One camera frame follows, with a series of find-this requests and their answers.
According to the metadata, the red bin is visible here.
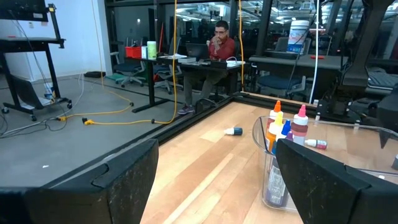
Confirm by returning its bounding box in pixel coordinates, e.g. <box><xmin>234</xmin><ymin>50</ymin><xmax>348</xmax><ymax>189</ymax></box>
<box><xmin>124</xmin><ymin>46</ymin><xmax>143</xmax><ymax>59</ymax></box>

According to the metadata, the black monitor cart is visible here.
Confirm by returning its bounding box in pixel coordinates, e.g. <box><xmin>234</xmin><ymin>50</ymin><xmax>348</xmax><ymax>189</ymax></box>
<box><xmin>0</xmin><ymin>0</ymin><xmax>73</xmax><ymax>123</ymax></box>

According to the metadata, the black office desk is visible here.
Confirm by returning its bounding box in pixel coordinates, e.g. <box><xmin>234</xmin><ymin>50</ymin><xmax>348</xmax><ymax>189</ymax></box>
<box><xmin>124</xmin><ymin>55</ymin><xmax>248</xmax><ymax>114</ymax></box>

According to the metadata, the large white wipes tub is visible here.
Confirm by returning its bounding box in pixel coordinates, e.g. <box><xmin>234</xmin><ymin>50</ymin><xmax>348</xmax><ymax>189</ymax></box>
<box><xmin>286</xmin><ymin>19</ymin><xmax>311</xmax><ymax>54</ymax></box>

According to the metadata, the large yellow food coloring bottle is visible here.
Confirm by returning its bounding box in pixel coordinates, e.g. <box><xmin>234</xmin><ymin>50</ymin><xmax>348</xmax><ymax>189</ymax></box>
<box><xmin>266</xmin><ymin>111</ymin><xmax>284</xmax><ymax>154</ymax></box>

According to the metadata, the grey desk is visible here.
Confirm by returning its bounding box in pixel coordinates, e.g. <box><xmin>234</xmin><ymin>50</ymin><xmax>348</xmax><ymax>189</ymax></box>
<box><xmin>248</xmin><ymin>53</ymin><xmax>351</xmax><ymax>100</ymax></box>

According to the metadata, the large pink food coloring bottle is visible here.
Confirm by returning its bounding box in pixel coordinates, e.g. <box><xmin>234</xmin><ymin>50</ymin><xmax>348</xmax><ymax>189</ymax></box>
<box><xmin>291</xmin><ymin>104</ymin><xmax>310</xmax><ymax>147</ymax></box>

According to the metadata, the small dark teal dye bottle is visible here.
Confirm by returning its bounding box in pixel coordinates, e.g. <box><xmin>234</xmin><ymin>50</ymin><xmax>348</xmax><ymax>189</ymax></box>
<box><xmin>223</xmin><ymin>126</ymin><xmax>244</xmax><ymax>136</ymax></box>

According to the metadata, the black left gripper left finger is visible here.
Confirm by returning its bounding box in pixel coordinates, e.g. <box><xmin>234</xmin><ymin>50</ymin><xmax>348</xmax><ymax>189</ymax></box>
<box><xmin>0</xmin><ymin>138</ymin><xmax>159</xmax><ymax>224</ymax></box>

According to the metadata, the person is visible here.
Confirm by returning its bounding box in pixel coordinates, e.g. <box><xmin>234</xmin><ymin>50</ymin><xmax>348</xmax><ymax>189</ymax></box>
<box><xmin>177</xmin><ymin>20</ymin><xmax>237</xmax><ymax>115</ymax></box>

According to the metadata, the black laptop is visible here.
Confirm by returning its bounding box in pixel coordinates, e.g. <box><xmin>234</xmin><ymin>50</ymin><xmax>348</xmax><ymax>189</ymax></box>
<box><xmin>185</xmin><ymin>42</ymin><xmax>210</xmax><ymax>60</ymax></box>

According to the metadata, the green wipes canister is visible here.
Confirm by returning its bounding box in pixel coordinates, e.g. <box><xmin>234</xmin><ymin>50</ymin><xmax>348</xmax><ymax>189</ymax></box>
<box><xmin>146</xmin><ymin>40</ymin><xmax>157</xmax><ymax>60</ymax></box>

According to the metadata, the black aluminium table frame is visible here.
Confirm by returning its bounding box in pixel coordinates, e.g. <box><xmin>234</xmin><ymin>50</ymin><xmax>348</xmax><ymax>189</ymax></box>
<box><xmin>40</xmin><ymin>91</ymin><xmax>320</xmax><ymax>191</ymax></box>

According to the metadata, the yellow hanging cable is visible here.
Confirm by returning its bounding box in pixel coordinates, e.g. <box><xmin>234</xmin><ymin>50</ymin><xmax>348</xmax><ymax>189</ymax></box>
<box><xmin>238</xmin><ymin>0</ymin><xmax>246</xmax><ymax>93</ymax></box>

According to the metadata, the yellow extension cable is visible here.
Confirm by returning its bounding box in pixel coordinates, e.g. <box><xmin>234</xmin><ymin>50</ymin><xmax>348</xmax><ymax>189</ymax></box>
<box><xmin>57</xmin><ymin>0</ymin><xmax>178</xmax><ymax>126</ymax></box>

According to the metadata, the small white-capped dye bottle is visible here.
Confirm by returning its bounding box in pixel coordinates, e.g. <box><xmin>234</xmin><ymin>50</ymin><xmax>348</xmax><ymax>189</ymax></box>
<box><xmin>303</xmin><ymin>138</ymin><xmax>328</xmax><ymax>150</ymax></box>

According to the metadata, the blue office chair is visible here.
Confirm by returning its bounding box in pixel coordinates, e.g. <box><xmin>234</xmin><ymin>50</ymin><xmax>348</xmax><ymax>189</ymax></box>
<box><xmin>110</xmin><ymin>51</ymin><xmax>147</xmax><ymax>89</ymax></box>
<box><xmin>256</xmin><ymin>36</ymin><xmax>312</xmax><ymax>100</ymax></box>
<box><xmin>153</xmin><ymin>36</ymin><xmax>185</xmax><ymax>95</ymax></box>

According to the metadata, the clear plastic container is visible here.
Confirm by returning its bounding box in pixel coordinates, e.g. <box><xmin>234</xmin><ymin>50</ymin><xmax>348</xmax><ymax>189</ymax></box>
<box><xmin>252</xmin><ymin>115</ymin><xmax>398</xmax><ymax>213</ymax></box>

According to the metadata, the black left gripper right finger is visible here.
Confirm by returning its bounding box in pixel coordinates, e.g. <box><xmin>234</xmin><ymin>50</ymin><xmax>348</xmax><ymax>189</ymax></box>
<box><xmin>275</xmin><ymin>139</ymin><xmax>398</xmax><ymax>224</ymax></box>

